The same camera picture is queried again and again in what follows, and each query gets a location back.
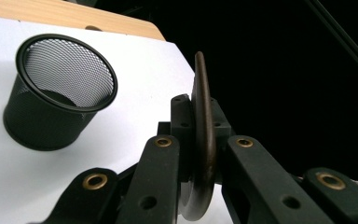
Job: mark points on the dark brown comb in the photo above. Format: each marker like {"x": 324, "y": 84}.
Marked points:
{"x": 203, "y": 133}

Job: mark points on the light wooden table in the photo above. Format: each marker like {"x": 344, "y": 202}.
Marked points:
{"x": 59, "y": 14}

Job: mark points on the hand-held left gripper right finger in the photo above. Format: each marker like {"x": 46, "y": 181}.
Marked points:
{"x": 254, "y": 177}

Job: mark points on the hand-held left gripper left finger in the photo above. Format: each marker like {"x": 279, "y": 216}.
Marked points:
{"x": 158, "y": 174}

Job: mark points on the black mesh cup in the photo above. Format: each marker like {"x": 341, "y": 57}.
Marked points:
{"x": 56, "y": 93}

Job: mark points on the black metal stand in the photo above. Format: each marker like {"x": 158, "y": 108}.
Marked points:
{"x": 345, "y": 43}

